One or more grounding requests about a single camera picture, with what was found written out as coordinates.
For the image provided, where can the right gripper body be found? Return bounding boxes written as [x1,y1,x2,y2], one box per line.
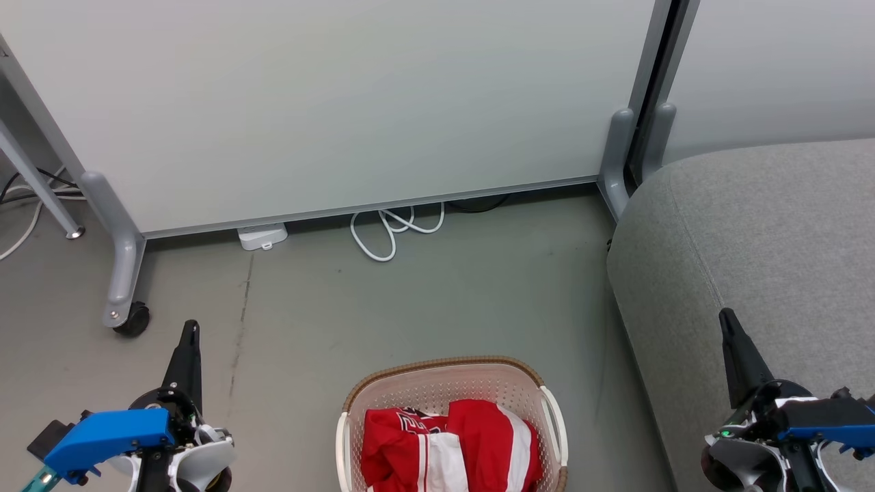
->
[700,379,875,492]

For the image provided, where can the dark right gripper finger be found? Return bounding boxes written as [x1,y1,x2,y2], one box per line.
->
[718,307,775,409]

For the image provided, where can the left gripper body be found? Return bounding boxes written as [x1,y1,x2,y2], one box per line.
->
[103,386,237,492]

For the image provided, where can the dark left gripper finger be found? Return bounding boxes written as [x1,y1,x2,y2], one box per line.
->
[161,319,204,413]

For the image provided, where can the red garment with black print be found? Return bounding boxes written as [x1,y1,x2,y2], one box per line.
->
[360,407,470,492]

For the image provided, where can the grey fabric sofa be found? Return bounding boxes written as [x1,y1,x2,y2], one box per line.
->
[606,139,875,492]

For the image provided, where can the black caster wheel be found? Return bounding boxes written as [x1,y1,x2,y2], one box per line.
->
[113,302,151,338]

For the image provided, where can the grey partition leg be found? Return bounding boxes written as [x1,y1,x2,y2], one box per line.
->
[79,171,148,329]

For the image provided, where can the white power adapter box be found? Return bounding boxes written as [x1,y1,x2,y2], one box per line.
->
[237,223,289,251]

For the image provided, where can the grey metal table leg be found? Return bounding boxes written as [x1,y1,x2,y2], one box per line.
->
[0,120,86,240]

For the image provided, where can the beige plastic laundry basket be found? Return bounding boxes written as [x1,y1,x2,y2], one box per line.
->
[335,355,569,492]

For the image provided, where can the frosted white partition panel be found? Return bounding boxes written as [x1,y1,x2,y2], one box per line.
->
[643,0,875,182]

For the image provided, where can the thin white floor cable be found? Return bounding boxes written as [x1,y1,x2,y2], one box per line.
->
[0,167,86,262]

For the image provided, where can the thin black floor cable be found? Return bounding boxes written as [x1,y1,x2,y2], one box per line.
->
[0,167,83,206]

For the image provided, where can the grey partition end post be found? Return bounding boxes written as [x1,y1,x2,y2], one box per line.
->
[597,107,638,221]

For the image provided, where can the looped white power cable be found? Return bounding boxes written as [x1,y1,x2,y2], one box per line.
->
[350,202,446,263]

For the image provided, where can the black cable under partition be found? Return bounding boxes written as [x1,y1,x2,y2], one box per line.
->
[448,194,511,214]

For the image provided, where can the white partition panel grey frame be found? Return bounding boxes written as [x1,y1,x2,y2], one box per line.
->
[0,0,674,240]

